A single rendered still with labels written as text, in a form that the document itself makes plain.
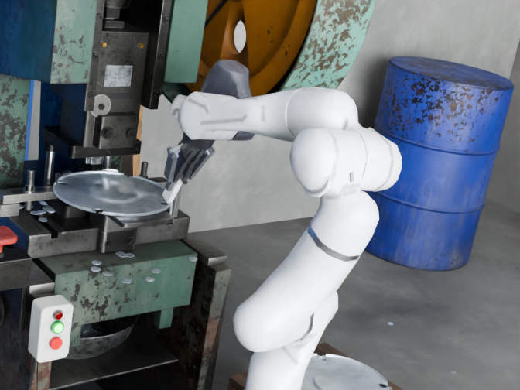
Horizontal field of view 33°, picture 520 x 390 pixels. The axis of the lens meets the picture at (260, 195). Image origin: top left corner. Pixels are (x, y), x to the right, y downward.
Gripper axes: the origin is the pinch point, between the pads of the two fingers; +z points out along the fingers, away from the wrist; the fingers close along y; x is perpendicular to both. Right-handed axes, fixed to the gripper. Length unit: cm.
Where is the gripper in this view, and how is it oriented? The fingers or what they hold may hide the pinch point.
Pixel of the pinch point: (172, 189)
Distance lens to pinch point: 217.0
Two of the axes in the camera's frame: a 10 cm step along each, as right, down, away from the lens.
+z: -4.1, 7.0, 5.9
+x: -5.0, -7.1, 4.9
